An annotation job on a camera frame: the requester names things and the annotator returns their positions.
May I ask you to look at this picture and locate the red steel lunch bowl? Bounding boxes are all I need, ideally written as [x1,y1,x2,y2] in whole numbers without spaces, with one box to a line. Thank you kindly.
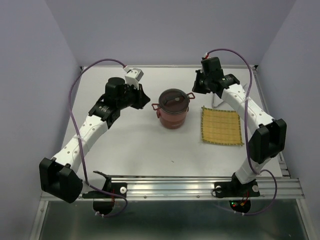
[160,120,185,130]

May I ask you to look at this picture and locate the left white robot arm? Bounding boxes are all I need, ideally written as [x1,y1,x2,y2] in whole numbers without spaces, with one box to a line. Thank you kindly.
[39,74,150,203]

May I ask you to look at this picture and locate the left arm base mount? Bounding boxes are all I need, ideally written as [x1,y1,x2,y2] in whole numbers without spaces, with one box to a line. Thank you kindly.
[81,182,128,218]

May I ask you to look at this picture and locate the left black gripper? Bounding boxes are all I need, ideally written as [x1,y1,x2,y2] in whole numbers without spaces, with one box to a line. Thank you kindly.
[117,82,151,110]

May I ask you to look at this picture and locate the grey lid with red clips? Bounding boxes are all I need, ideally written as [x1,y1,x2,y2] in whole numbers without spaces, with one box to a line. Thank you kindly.
[151,88,196,115]

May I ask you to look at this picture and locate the aluminium front rail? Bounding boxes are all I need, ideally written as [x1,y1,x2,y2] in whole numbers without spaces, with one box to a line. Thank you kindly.
[39,176,306,201]

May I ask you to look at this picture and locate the metal tongs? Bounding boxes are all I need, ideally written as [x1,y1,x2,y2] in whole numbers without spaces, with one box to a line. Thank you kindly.
[211,93,224,109]

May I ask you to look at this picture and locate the yellow bamboo mat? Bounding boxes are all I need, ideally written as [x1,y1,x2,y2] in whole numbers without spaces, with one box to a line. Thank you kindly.
[200,106,244,146]

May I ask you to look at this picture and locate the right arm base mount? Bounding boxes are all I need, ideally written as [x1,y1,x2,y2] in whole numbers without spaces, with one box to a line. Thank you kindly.
[211,180,260,215]

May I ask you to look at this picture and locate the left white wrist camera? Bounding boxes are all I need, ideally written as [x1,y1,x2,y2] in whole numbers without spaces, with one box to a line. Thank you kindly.
[123,66,144,90]

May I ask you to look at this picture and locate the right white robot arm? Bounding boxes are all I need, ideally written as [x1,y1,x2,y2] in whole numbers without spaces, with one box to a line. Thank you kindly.
[192,57,287,195]

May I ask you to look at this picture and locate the red steel bowl with clips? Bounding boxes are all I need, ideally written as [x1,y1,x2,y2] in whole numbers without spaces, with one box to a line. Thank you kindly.
[156,109,188,125]

